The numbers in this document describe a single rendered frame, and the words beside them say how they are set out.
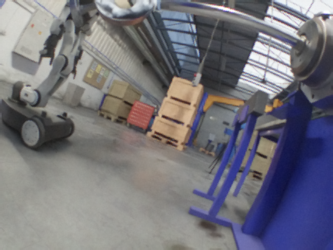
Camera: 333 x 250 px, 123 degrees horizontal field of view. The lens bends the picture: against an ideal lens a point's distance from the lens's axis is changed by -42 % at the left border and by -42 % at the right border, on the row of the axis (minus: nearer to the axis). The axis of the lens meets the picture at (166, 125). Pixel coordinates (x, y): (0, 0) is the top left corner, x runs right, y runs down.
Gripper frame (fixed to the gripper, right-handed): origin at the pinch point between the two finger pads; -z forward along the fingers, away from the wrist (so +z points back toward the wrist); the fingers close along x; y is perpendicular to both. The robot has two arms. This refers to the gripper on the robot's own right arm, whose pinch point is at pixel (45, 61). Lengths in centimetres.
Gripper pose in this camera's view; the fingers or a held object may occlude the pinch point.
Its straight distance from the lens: 120.3
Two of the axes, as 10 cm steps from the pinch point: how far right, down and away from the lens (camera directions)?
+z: 1.8, -9.8, -0.2
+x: 9.7, 1.8, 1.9
